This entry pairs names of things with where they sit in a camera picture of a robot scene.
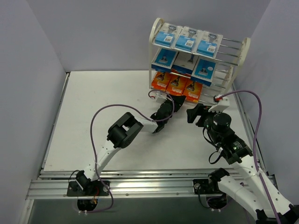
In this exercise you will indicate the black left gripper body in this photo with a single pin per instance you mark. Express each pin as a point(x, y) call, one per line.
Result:
point(173, 102)

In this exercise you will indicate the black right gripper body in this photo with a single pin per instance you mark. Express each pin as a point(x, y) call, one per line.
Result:
point(199, 115)

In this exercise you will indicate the orange Gillette Fusion5 box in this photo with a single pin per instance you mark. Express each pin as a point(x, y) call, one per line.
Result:
point(161, 80)
point(192, 91)
point(176, 85)

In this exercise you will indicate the grey Harry's box blue razor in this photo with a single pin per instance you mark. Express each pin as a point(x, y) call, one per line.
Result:
point(185, 63)

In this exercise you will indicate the clear Gillette blister pack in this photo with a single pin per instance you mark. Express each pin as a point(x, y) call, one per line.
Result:
point(167, 35)
point(188, 39)

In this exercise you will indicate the white Gillette Skinguard razor pack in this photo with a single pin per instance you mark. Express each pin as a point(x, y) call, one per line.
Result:
point(209, 44)

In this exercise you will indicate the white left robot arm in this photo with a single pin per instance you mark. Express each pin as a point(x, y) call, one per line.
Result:
point(119, 136)

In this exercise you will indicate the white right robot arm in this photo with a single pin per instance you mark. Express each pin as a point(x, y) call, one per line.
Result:
point(262, 201)

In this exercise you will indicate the cream metal-rod shelf rack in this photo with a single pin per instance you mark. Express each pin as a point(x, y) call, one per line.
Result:
point(229, 61)

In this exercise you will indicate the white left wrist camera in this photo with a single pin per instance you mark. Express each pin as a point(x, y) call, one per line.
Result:
point(157, 96)

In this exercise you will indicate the aluminium mounting rail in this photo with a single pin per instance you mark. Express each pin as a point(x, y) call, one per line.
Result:
point(123, 184)

